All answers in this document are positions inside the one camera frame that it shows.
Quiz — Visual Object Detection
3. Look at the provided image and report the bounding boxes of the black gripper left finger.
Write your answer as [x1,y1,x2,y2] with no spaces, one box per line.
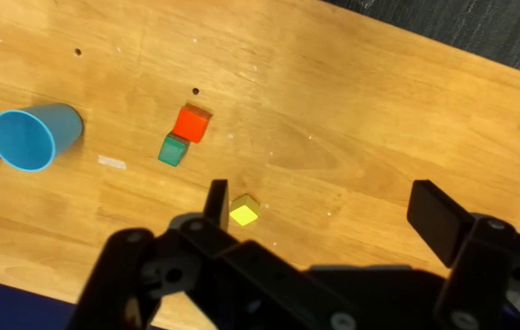
[66,177,359,330]

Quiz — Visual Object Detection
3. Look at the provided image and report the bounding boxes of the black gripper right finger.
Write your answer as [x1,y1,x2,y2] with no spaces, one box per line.
[405,177,520,330]

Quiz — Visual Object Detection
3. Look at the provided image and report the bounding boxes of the yellow wooden block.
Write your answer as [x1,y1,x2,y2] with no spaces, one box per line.
[227,192,262,228]

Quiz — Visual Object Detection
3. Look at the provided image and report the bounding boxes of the green wooden block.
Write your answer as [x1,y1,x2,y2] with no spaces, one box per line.
[156,131,190,168]

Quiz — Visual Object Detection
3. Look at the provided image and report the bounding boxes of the orange wooden block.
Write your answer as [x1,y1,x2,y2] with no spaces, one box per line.
[170,102,214,144]

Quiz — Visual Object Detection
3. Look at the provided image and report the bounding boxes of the blue plastic cup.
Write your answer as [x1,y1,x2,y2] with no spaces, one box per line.
[0,102,86,173]

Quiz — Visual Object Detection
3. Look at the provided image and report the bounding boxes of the white tape strip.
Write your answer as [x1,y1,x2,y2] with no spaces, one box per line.
[97,153,128,172]

